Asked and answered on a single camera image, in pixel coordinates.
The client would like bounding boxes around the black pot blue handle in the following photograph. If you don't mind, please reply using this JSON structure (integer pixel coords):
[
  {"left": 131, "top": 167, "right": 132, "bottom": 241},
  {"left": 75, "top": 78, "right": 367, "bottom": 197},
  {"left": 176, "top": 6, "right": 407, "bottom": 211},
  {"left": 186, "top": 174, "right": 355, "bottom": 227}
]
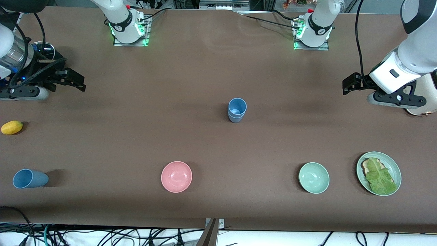
[{"left": 32, "top": 42, "right": 66, "bottom": 70}]

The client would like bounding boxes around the cream round kettle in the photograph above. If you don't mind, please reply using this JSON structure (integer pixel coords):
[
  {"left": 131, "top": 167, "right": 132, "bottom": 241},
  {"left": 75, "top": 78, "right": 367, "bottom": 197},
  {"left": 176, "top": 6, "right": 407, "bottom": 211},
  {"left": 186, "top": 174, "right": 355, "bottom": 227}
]
[{"left": 406, "top": 72, "right": 437, "bottom": 117}]

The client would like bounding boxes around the black base cable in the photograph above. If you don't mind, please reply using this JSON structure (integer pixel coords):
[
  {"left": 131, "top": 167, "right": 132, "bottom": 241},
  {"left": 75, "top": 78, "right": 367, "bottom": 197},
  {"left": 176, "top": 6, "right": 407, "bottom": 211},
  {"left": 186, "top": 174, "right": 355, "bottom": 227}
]
[
  {"left": 239, "top": 14, "right": 298, "bottom": 27},
  {"left": 138, "top": 8, "right": 168, "bottom": 23}
]

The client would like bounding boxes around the pink bowl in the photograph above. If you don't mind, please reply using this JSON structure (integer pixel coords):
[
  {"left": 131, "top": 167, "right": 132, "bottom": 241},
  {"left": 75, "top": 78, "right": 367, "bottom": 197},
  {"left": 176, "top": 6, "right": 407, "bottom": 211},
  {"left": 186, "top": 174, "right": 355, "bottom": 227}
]
[{"left": 161, "top": 161, "right": 193, "bottom": 193}]

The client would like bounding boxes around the pale green bowl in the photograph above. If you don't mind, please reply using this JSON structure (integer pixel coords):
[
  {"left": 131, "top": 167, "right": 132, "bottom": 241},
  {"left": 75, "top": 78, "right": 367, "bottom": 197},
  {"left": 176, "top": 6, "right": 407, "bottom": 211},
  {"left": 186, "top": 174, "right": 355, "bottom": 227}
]
[{"left": 298, "top": 162, "right": 330, "bottom": 194}]

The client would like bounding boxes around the yellow lemon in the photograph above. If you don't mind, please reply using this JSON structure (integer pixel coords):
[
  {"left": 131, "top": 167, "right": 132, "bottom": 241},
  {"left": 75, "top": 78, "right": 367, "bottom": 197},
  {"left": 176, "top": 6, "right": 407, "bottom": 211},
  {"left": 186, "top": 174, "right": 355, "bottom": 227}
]
[{"left": 1, "top": 121, "right": 24, "bottom": 135}]

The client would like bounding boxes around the pale green plate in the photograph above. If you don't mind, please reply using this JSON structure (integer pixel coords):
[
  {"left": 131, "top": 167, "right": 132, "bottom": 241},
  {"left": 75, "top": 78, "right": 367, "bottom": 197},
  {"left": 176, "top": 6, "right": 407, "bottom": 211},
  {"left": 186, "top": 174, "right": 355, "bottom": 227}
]
[{"left": 356, "top": 151, "right": 402, "bottom": 196}]

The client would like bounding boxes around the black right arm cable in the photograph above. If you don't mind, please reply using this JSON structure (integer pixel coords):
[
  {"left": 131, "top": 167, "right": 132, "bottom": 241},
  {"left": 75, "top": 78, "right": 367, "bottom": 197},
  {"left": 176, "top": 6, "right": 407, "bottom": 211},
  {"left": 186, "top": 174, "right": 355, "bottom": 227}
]
[{"left": 0, "top": 9, "right": 68, "bottom": 90}]

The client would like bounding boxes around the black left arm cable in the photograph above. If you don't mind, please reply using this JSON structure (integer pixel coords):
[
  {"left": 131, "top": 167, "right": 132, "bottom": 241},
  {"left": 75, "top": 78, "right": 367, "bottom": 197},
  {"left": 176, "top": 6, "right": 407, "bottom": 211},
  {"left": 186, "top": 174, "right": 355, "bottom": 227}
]
[{"left": 355, "top": 0, "right": 368, "bottom": 80}]

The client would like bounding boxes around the brown table cover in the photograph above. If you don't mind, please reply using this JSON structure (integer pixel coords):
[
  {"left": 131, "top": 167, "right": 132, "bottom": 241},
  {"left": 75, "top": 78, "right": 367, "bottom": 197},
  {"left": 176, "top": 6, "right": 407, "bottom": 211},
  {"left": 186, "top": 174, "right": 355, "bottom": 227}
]
[{"left": 0, "top": 6, "right": 437, "bottom": 233}]

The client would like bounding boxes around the grey power strip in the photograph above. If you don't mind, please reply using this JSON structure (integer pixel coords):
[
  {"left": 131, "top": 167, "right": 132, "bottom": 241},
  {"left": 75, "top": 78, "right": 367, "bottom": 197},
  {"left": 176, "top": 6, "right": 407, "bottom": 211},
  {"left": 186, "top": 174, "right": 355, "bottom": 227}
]
[{"left": 199, "top": 0, "right": 250, "bottom": 10}]

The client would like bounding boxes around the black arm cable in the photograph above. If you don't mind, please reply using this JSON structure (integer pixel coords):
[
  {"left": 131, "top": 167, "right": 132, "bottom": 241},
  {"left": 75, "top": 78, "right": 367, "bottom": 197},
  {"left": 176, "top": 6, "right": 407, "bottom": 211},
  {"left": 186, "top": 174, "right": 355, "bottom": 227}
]
[
  {"left": 0, "top": 9, "right": 68, "bottom": 90},
  {"left": 355, "top": 0, "right": 368, "bottom": 80}
]

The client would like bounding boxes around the small metal bracket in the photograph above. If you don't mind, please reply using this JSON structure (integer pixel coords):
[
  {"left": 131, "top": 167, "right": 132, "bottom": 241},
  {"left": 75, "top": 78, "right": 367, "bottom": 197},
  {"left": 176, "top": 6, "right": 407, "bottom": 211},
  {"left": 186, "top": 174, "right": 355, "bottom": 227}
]
[{"left": 205, "top": 218, "right": 225, "bottom": 229}]

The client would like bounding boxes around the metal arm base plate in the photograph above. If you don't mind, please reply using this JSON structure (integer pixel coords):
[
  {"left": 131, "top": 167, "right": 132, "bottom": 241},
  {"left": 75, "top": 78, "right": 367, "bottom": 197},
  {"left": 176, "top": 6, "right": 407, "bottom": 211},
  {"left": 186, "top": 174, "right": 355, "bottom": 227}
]
[
  {"left": 113, "top": 15, "right": 151, "bottom": 47},
  {"left": 293, "top": 19, "right": 330, "bottom": 51}
]

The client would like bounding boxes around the green lettuce leaf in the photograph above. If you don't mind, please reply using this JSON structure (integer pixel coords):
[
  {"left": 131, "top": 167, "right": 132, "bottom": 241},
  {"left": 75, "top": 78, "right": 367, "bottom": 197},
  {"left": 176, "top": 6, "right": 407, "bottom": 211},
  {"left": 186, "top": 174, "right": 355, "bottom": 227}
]
[{"left": 366, "top": 157, "right": 398, "bottom": 195}]

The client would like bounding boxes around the toast slice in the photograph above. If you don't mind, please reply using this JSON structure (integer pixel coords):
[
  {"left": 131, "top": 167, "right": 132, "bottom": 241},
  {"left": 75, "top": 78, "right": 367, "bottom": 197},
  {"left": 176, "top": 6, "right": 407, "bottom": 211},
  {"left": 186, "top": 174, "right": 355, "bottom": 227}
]
[{"left": 361, "top": 158, "right": 396, "bottom": 186}]

